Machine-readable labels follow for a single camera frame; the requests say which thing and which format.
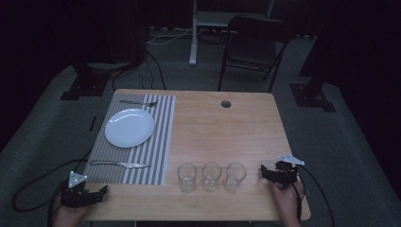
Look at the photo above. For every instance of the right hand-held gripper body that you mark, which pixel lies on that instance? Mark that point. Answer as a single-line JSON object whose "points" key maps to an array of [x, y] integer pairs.
{"points": [[285, 173]]}

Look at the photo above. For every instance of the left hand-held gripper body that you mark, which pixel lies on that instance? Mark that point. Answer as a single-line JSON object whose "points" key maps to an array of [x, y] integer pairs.
{"points": [[74, 197]]}

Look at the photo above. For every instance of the person's left hand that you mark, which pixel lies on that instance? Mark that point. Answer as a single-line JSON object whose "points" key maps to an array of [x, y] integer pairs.
{"points": [[67, 217]]}

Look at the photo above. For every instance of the silver table knife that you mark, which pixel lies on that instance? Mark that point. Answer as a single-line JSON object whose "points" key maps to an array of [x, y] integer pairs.
{"points": [[119, 164]]}

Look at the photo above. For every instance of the clear drinking glass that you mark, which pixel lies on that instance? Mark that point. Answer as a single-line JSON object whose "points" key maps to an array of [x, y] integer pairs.
{"points": [[235, 177], [211, 177], [187, 178]]}

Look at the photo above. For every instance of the small black floor strip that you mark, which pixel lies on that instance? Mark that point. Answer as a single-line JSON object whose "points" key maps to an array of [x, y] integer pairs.
{"points": [[92, 123]]}

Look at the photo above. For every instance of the white round plate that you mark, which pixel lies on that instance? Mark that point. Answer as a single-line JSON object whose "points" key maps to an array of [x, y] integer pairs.
{"points": [[129, 128]]}

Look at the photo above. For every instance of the grey striped placemat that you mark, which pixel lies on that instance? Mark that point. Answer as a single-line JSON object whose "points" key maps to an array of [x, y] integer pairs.
{"points": [[157, 142]]}

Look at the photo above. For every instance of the dark round desk grommet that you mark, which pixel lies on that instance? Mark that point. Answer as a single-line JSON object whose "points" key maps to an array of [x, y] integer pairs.
{"points": [[226, 104]]}

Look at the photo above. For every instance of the black stand base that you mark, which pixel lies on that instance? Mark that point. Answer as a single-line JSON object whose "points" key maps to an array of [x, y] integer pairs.
{"points": [[310, 97], [86, 85]]}

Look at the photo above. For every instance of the silver spoon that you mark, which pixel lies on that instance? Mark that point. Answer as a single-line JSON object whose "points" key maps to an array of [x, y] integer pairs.
{"points": [[138, 102]]}

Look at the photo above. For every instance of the black folding chair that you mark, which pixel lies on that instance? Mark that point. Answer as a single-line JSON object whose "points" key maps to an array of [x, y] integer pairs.
{"points": [[252, 47]]}

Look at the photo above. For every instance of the white metal table frame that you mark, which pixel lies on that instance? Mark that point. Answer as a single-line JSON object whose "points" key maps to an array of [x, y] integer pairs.
{"points": [[194, 38]]}

